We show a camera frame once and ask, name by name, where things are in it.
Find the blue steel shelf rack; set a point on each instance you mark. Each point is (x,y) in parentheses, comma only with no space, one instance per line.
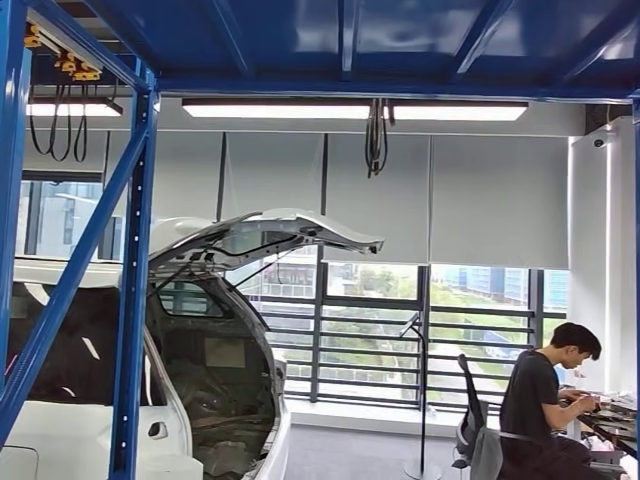
(400,46)

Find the white open car tailgate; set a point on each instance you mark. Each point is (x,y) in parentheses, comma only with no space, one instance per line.
(280,222)

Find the white roller blind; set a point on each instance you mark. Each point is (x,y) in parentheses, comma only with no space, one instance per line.
(60,149)
(500,199)
(375,218)
(272,172)
(185,172)

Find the long ceiling light bar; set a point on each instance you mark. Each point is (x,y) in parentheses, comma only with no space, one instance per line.
(275,109)
(75,108)

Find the black floor stand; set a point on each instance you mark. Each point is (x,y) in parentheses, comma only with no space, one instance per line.
(424,411)

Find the black office chair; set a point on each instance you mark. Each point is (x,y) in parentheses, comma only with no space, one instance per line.
(467,391)

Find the grey draped garment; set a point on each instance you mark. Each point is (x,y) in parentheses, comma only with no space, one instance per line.
(484,457)

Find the person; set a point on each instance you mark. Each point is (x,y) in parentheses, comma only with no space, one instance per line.
(527,397)

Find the white car body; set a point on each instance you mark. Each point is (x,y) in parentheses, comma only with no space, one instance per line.
(75,437)

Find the pile of parts and papers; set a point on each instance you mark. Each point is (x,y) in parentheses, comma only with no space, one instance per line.
(620,407)

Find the dark desk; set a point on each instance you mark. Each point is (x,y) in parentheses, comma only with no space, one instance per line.
(615,434)

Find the dark window frame with rails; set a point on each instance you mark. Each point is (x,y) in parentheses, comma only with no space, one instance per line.
(317,344)

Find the white security camera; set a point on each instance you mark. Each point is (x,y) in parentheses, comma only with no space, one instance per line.
(600,141)

